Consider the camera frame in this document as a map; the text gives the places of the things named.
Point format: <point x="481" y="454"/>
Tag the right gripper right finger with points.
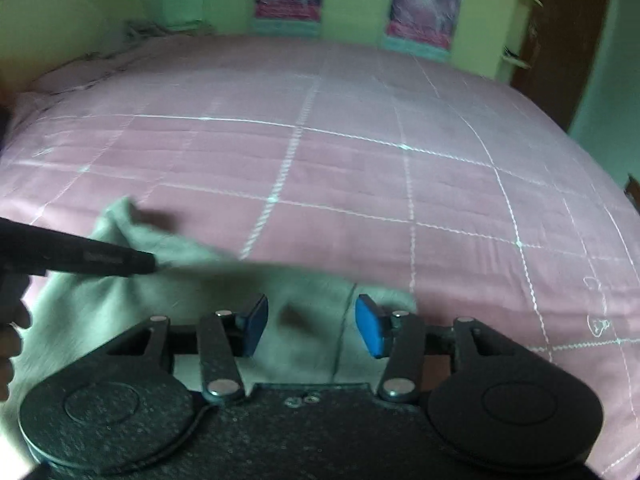
<point x="404" y="340"/>

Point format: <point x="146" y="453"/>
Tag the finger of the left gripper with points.
<point x="36" y="251"/>

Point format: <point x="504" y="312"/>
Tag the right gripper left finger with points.
<point x="218" y="339"/>

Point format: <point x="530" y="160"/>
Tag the grey pants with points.
<point x="311" y="336"/>

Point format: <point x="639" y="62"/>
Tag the person's left hand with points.
<point x="15" y="316"/>

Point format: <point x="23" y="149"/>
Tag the pink checked bedsheet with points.
<point x="356" y="162"/>

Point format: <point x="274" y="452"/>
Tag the crumpled grey cloth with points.
<point x="136" y="31"/>

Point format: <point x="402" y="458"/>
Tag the dark wooden door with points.
<point x="560" y="42"/>

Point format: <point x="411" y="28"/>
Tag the right wall poster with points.
<point x="423" y="28"/>

